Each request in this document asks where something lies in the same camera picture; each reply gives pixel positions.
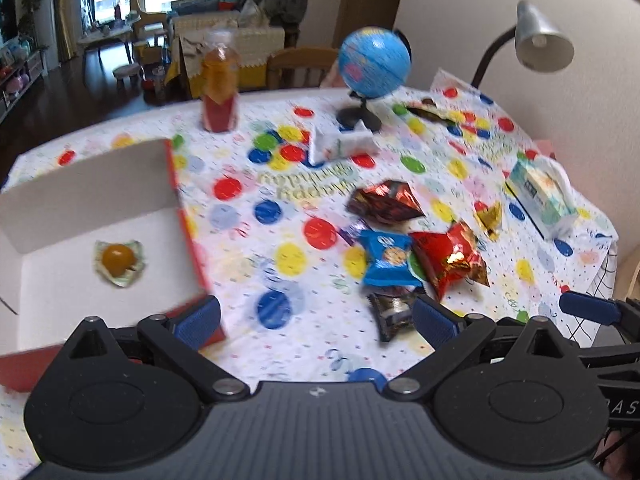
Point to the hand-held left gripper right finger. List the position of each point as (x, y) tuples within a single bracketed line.
[(434, 324)]

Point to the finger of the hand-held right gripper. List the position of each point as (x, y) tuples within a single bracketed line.
[(590, 308)]

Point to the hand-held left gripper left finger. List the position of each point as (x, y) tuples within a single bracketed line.
[(200, 321)]

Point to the black snack packet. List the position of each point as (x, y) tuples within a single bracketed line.
[(392, 310)]

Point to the bright red snack packet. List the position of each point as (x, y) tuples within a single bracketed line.
[(450, 255)]

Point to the blue cookie packet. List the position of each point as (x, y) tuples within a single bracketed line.
[(387, 255)]

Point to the orange candy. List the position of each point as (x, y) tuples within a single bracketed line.
[(119, 259)]

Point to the yellow gold snack packet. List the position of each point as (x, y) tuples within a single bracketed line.
[(489, 217)]

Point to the purple candy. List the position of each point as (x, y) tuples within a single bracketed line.
[(352, 232)]

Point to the dark red snack packet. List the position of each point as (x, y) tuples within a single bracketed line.
[(385, 200)]

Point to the red and white cardboard box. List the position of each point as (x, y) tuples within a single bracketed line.
[(75, 210)]

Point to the soft tissue pack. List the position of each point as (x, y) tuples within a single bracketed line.
[(537, 195)]

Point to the pink cushion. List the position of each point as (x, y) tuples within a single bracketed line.
[(545, 147)]

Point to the balloon print tablecloth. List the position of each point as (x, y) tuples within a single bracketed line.
[(300, 185)]

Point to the brown torn wrapper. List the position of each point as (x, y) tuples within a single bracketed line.
[(435, 112)]

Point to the orange drink bottle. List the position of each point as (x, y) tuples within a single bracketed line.
[(220, 85)]

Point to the small round stool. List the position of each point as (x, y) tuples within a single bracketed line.
[(127, 71)]

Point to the pink cloth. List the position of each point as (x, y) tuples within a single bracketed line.
[(332, 79)]

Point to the blue desk globe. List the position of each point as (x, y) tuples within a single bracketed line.
[(372, 60)]

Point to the grey desk lamp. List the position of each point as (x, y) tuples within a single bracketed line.
[(542, 40)]

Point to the wooden chair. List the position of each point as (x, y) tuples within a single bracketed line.
[(300, 60)]

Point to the wooden armchair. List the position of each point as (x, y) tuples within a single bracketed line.
[(150, 25)]

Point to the tv cabinet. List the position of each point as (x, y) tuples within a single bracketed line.
[(20, 80)]

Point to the potted plant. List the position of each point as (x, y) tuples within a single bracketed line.
[(31, 10)]

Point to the white tower air conditioner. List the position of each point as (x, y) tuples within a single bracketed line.
[(44, 0)]

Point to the television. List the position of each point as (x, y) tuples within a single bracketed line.
[(7, 17)]

